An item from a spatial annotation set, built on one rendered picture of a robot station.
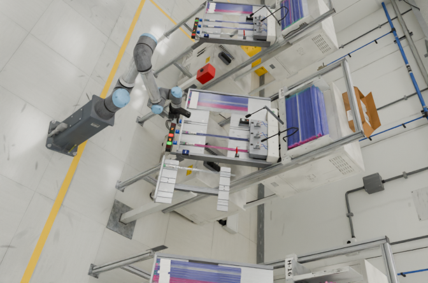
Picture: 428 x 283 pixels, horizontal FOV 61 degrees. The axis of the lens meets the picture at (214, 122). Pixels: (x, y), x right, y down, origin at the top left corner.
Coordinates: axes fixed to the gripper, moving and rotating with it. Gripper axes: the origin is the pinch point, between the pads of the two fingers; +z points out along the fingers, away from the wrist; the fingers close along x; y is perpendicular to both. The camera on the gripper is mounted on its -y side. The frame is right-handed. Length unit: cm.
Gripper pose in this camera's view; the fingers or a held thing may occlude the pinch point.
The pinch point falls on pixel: (178, 123)
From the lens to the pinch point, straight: 279.3
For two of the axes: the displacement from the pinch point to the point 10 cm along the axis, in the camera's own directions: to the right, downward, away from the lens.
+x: -0.9, 7.4, -6.6
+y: -9.9, -1.4, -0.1
